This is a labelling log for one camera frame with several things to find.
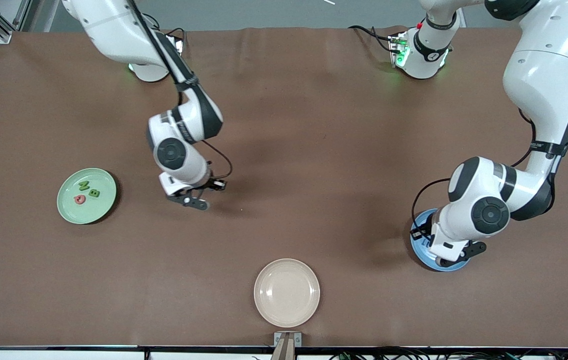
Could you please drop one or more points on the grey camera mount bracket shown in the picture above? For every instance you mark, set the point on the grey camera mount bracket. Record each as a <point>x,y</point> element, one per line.
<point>287,345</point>

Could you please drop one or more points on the brown table cover sheet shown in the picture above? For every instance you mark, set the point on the brown table cover sheet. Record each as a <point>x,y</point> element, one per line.
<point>314,125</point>

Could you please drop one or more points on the green letter B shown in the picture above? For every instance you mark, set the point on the green letter B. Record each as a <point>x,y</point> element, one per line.
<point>94,193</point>

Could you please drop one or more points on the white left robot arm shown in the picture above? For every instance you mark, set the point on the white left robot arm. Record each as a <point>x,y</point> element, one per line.
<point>539,75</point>

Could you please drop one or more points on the red letter Q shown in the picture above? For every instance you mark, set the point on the red letter Q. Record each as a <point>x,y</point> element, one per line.
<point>76,200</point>

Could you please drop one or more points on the light green plate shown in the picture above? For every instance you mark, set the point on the light green plate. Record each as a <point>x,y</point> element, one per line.
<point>99,207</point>

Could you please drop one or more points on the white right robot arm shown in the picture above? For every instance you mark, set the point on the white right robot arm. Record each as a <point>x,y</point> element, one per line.
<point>114,30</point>

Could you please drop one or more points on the blue plate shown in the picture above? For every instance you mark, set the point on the blue plate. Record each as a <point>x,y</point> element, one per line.
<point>421,255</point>

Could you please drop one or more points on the green letter N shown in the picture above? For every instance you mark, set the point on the green letter N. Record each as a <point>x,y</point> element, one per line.
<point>84,186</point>

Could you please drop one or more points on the beige plate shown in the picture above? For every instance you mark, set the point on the beige plate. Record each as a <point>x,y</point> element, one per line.
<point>286,292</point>

